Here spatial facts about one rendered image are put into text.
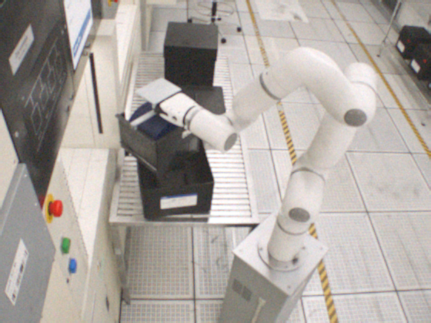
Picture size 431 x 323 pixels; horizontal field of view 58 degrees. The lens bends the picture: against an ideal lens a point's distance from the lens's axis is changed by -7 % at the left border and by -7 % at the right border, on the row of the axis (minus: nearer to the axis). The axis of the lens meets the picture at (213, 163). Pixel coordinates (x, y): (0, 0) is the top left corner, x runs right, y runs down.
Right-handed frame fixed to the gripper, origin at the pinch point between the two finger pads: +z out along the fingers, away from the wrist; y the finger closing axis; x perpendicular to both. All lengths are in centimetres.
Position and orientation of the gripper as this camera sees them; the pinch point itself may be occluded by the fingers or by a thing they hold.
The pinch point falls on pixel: (158, 95)
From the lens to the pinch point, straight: 139.3
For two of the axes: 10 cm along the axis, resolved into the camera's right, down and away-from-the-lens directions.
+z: -7.4, -5.1, 4.3
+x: 0.7, -7.0, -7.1
